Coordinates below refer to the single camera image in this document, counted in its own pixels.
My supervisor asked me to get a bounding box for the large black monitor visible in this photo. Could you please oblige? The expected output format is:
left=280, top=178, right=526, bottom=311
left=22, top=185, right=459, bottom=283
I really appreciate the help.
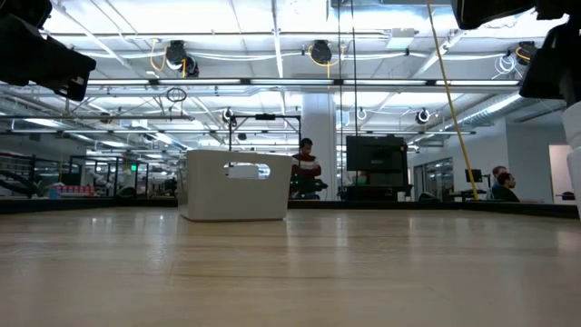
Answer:
left=345, top=134, right=409, bottom=187

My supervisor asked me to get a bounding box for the grey plastic basket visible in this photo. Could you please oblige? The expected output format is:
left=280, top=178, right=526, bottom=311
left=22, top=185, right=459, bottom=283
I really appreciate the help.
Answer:
left=177, top=149, right=294, bottom=223

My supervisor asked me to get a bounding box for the person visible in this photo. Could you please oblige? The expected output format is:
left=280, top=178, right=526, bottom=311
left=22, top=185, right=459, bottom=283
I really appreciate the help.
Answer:
left=290, top=137, right=329, bottom=201
left=491, top=172, right=521, bottom=203
left=485, top=164, right=509, bottom=201

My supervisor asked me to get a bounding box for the long ceiling light strip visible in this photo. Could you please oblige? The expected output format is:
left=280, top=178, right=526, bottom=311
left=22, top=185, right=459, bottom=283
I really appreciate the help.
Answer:
left=84, top=77, right=522, bottom=88

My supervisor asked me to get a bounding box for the thin black hanging cable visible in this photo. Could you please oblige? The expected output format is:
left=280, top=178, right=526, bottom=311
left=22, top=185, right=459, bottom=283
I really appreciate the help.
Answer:
left=336, top=0, right=342, bottom=201

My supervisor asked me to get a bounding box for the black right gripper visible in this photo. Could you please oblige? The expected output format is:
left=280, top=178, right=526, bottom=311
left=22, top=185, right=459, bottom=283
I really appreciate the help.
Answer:
left=450, top=0, right=581, bottom=108

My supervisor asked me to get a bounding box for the black aluminium table frame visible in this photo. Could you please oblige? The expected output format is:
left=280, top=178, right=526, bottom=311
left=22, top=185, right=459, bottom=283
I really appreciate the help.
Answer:
left=0, top=195, right=580, bottom=221

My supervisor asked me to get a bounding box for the long yellow cable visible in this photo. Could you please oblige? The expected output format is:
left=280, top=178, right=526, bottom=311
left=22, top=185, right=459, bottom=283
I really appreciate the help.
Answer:
left=425, top=0, right=480, bottom=202

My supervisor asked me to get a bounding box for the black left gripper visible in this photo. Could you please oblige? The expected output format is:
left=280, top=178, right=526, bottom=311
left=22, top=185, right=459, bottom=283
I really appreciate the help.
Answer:
left=0, top=15, right=98, bottom=103

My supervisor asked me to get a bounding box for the black ceiling cable reel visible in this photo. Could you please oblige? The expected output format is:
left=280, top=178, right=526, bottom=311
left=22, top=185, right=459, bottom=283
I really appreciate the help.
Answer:
left=163, top=39, right=202, bottom=79
left=514, top=40, right=539, bottom=64
left=308, top=39, right=335, bottom=67

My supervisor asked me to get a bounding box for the white building column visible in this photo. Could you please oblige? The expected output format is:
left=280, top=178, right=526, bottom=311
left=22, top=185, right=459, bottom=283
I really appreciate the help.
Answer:
left=300, top=92, right=339, bottom=202

